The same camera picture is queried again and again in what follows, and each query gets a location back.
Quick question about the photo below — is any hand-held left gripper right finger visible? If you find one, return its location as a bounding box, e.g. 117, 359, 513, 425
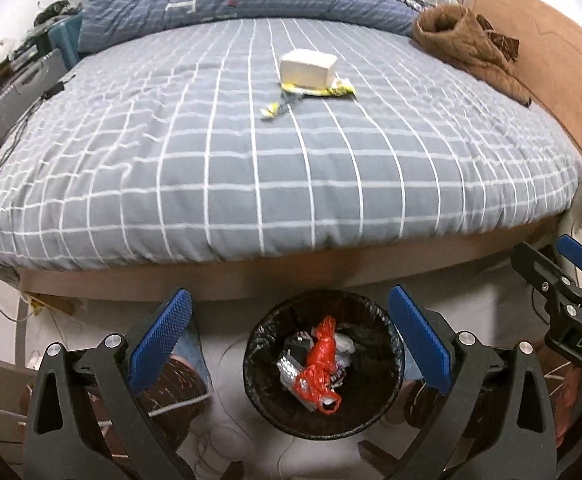
388, 284, 558, 480

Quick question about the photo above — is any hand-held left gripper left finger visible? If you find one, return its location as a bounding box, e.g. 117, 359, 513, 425
25, 287, 194, 480

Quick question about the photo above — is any white cotton pad packet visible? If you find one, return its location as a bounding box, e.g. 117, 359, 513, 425
333, 332, 357, 361

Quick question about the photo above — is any red plastic bag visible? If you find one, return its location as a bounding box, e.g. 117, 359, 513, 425
293, 316, 343, 415

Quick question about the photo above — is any black trash bin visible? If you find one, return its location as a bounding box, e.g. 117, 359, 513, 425
242, 289, 404, 438

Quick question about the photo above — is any clear plastic wrapper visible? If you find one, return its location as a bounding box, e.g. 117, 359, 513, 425
276, 355, 307, 393

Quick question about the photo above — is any person's right hand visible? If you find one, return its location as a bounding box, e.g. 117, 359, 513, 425
546, 365, 582, 448

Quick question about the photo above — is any blue slipper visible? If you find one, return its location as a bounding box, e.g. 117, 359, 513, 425
401, 340, 424, 386
171, 332, 209, 386

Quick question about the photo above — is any bed with grey checked sheet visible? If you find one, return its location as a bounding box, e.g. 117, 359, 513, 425
0, 15, 582, 301

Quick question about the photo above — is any wooden headboard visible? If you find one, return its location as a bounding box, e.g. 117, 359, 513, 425
471, 0, 582, 161

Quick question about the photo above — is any brown quilted jacket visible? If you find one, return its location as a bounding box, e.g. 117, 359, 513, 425
412, 4, 532, 107

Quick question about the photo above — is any yellow snack wrapper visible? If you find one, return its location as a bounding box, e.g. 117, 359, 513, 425
278, 77, 357, 98

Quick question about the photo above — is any grey suitcase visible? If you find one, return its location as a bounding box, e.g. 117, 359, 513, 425
0, 49, 69, 158

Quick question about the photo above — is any white cardboard box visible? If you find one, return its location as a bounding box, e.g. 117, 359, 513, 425
278, 50, 338, 90

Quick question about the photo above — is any dark cloth bundle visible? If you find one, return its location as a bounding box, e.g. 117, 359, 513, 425
33, 2, 79, 26

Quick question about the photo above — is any blue striped duvet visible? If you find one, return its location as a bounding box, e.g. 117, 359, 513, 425
78, 0, 422, 53

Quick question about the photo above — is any white floor cable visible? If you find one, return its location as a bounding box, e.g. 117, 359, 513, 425
148, 392, 212, 416

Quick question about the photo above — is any black charger cable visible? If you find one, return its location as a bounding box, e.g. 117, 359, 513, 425
0, 74, 74, 188

